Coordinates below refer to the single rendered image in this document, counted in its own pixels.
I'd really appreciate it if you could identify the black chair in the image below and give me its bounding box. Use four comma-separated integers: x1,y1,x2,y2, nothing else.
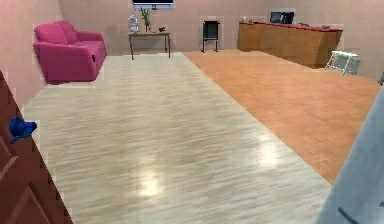
200,20,221,54

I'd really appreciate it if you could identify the brown wooden side table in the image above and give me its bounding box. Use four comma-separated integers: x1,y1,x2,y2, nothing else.
128,31,172,61

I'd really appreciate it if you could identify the green house plant red pot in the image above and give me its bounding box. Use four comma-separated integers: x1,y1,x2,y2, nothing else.
139,7,152,34

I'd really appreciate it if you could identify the wooden counter with red top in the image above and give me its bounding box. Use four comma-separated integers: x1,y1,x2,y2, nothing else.
237,21,344,69

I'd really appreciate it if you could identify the black microwave oven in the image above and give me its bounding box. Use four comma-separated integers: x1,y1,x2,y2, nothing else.
269,11,296,25

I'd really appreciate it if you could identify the pink sofa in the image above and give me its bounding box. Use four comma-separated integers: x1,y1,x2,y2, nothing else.
32,20,108,84

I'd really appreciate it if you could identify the white step stool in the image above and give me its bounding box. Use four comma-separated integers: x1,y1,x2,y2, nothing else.
324,50,362,76

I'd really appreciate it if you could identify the pale grey room door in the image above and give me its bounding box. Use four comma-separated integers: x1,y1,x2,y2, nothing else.
315,84,384,224

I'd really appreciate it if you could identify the dark red room door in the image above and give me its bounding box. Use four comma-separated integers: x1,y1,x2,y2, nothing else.
0,69,74,224

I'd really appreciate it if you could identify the blue door handle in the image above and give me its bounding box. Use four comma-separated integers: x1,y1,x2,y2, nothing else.
8,117,38,145

